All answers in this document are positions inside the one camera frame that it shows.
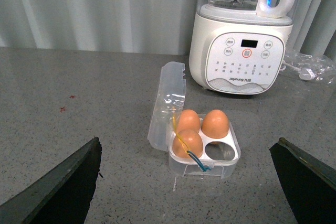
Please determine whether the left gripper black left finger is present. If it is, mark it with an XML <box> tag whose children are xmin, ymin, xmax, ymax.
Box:
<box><xmin>1</xmin><ymin>137</ymin><xmax>102</xmax><ymax>223</ymax></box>

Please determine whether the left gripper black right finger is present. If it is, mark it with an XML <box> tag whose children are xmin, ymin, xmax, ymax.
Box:
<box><xmin>269</xmin><ymin>137</ymin><xmax>335</xmax><ymax>223</ymax></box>

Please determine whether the brown egg back right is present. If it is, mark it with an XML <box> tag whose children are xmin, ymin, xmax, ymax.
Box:
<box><xmin>201</xmin><ymin>110</ymin><xmax>229</xmax><ymax>139</ymax></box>

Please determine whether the brown egg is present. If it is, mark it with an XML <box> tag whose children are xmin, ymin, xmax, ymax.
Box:
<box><xmin>201</xmin><ymin>110</ymin><xmax>229</xmax><ymax>139</ymax></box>
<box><xmin>176</xmin><ymin>109</ymin><xmax>201</xmax><ymax>133</ymax></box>
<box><xmin>172</xmin><ymin>130</ymin><xmax>203</xmax><ymax>158</ymax></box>

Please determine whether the clear plastic egg box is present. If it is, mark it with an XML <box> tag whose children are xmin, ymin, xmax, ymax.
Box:
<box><xmin>148</xmin><ymin>62</ymin><xmax>241</xmax><ymax>178</ymax></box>

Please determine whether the brown egg front left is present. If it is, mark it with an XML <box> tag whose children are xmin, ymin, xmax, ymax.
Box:
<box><xmin>172</xmin><ymin>130</ymin><xmax>203</xmax><ymax>158</ymax></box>

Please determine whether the brown egg back left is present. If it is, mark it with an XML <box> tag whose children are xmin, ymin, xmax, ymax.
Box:
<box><xmin>176</xmin><ymin>109</ymin><xmax>201</xmax><ymax>133</ymax></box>

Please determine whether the yellow and blue rubber band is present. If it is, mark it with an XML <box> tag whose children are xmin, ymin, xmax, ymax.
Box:
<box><xmin>172</xmin><ymin>110</ymin><xmax>211</xmax><ymax>172</ymax></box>

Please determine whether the clear plastic bag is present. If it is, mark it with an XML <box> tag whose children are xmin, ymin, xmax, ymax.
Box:
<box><xmin>279</xmin><ymin>49</ymin><xmax>335</xmax><ymax>85</ymax></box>

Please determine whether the white Joyoung blender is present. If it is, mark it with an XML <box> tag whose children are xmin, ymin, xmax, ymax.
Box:
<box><xmin>189</xmin><ymin>0</ymin><xmax>295</xmax><ymax>95</ymax></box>

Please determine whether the white power cable with plug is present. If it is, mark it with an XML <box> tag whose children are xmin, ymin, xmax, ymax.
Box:
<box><xmin>280</xmin><ymin>60</ymin><xmax>315</xmax><ymax>81</ymax></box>

